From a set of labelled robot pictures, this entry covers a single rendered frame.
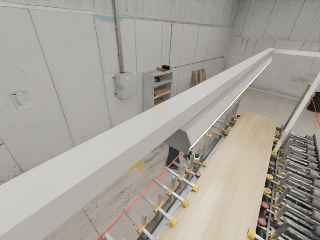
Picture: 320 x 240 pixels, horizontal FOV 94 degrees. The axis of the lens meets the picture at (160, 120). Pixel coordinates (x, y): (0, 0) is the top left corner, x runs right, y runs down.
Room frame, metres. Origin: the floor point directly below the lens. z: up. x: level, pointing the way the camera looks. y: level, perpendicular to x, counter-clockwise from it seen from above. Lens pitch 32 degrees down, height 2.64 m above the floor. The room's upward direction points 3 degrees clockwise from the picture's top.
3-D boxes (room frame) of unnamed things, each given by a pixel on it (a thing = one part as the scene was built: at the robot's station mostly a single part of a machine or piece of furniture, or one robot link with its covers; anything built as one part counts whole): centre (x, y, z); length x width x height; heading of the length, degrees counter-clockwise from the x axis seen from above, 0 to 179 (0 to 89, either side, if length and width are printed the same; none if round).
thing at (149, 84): (4.52, 0.11, 0.78); 0.90 x 0.45 x 1.55; 139
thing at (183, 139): (1.34, -0.76, 2.34); 2.40 x 0.12 x 0.08; 143
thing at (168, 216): (0.91, 0.00, 0.95); 0.50 x 0.04 x 0.04; 53
